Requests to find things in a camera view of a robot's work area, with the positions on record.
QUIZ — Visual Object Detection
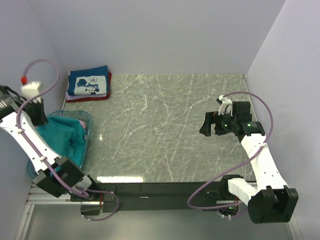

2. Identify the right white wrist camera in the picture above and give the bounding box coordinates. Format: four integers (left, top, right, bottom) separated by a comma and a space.
216, 95, 233, 116

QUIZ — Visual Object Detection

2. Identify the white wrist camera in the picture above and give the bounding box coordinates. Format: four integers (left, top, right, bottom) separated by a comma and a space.
20, 75, 43, 99
216, 95, 233, 116

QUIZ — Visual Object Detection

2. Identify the aluminium rail frame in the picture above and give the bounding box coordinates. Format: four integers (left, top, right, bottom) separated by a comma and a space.
13, 184, 83, 240

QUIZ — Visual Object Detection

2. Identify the clear blue plastic bin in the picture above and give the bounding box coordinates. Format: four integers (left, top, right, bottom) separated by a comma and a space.
36, 110, 92, 169

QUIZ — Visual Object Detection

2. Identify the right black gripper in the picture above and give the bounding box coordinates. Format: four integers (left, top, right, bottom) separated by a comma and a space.
199, 110, 238, 136

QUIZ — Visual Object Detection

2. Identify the folded red t-shirt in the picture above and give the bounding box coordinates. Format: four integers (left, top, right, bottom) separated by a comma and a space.
65, 71, 112, 103

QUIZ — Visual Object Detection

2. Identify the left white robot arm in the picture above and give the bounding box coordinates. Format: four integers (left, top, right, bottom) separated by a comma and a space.
0, 86, 100, 201

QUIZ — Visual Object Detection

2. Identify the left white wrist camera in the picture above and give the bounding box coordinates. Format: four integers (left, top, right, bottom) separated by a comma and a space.
20, 75, 43, 99

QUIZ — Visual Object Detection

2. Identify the teal t-shirt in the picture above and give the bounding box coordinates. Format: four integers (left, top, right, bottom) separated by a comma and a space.
36, 116, 87, 167

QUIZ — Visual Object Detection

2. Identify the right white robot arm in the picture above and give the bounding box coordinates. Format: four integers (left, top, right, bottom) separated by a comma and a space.
199, 96, 299, 224

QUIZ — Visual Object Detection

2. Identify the folded blue printed t-shirt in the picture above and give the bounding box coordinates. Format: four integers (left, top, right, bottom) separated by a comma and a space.
67, 65, 110, 96

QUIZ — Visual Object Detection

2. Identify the pink t-shirt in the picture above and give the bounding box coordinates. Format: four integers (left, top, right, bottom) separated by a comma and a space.
78, 120, 87, 130

